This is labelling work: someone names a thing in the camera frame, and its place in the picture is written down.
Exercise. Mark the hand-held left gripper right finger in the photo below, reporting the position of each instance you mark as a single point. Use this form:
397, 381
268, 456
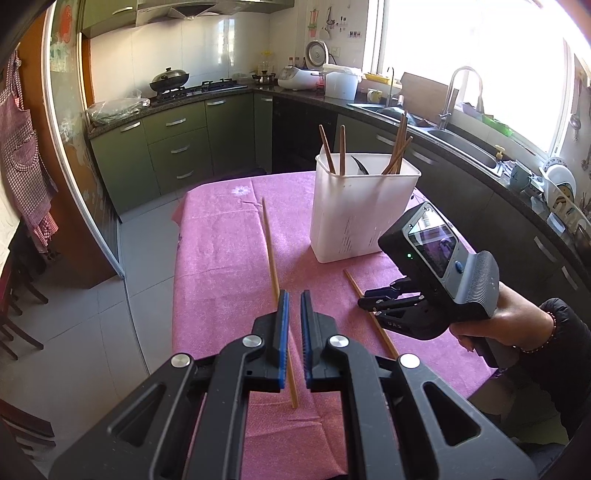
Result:
306, 341

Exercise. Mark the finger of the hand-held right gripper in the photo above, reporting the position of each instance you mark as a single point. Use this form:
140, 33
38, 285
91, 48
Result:
388, 303
392, 286

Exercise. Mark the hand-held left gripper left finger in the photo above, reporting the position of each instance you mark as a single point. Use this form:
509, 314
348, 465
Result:
284, 341

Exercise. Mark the light wooden chopstick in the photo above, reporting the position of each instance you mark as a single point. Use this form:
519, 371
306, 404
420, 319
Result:
358, 288
272, 258

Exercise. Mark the white plastic utensil holder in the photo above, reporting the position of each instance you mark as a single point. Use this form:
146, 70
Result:
355, 217

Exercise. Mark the person's right forearm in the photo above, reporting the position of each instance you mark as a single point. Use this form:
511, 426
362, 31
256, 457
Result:
570, 350

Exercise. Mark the person's right hand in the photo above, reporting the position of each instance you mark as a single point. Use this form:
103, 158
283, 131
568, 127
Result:
517, 323

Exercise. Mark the pink floral tablecloth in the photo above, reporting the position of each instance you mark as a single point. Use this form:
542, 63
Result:
221, 267

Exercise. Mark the grey mug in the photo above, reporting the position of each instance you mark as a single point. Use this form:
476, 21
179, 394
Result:
519, 177

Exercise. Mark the steel sink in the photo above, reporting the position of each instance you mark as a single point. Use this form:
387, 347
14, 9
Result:
468, 147

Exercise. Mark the green plastic box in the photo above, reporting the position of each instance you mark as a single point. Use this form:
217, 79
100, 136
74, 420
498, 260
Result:
497, 125

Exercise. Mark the dark wok in sink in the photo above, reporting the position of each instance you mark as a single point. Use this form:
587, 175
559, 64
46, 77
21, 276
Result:
390, 113

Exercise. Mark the black built-in appliance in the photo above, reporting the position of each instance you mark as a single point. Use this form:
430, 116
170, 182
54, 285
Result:
295, 138

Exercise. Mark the silver kitchen faucet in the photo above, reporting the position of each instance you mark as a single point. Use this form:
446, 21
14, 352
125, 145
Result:
445, 108

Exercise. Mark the white cup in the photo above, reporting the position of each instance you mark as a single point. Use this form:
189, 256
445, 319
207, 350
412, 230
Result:
374, 96

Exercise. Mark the wooden cutting board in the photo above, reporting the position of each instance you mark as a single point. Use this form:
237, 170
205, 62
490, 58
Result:
427, 92

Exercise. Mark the thin black faucet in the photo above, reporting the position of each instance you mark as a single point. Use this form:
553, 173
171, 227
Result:
390, 85

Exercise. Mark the yellow tray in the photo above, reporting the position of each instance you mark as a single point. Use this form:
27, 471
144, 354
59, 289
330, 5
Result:
381, 78

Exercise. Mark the white plastic bucket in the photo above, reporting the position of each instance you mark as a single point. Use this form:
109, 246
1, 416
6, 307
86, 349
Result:
340, 84

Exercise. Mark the green kitchen cabinets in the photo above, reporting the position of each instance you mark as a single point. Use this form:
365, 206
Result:
175, 152

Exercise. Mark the white rice cooker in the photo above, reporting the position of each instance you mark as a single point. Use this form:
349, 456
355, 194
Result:
298, 78

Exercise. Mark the round silver cooker lid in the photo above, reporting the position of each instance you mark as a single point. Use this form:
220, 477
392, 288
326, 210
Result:
317, 54

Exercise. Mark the black gas stove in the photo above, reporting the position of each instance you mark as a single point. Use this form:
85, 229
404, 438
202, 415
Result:
203, 88

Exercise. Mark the dark wooden chair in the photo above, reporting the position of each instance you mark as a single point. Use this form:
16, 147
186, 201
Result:
27, 427
16, 314

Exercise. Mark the black wok with lid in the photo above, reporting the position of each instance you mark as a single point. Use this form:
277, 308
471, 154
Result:
169, 79

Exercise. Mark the plastic bag of vegetables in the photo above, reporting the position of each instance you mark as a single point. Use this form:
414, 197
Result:
115, 108

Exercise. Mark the red checked apron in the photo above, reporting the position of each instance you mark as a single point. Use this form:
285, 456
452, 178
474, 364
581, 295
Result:
23, 170

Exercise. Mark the range hood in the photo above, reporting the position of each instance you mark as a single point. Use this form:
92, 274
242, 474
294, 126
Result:
203, 8

